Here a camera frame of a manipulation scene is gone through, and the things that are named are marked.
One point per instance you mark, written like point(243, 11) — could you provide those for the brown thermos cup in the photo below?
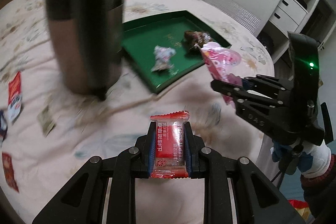
point(84, 29)

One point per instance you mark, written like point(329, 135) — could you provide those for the person's right hand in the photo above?
point(316, 158)

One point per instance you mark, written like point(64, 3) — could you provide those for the clear white candy wrapper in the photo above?
point(162, 56)

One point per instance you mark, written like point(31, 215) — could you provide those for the red and white snack packet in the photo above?
point(14, 92)

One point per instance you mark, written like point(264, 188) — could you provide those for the red and yellow bag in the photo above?
point(299, 207)

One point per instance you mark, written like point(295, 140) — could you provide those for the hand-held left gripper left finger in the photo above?
point(151, 145)

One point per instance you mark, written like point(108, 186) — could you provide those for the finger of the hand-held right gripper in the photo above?
point(267, 83)
point(228, 87)

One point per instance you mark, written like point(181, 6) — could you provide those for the small red snack packet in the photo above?
point(169, 145)

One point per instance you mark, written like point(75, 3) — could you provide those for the person's right forearm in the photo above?
point(320, 187)

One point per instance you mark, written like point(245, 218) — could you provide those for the brown and gold snack packet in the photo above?
point(195, 37)

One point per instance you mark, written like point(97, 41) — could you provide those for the dark red snack packet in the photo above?
point(9, 171)

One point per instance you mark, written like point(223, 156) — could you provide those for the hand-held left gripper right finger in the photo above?
point(189, 145)

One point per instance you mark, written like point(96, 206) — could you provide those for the white shelf unit with drawers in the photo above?
point(288, 8)

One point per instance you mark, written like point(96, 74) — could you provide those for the pink cartoon candy packet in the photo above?
point(220, 61)

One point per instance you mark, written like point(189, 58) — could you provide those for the floral blanket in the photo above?
point(105, 134)

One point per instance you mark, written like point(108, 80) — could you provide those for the small green beige packet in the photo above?
point(47, 121)

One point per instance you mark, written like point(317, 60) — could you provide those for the green box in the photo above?
point(147, 48)

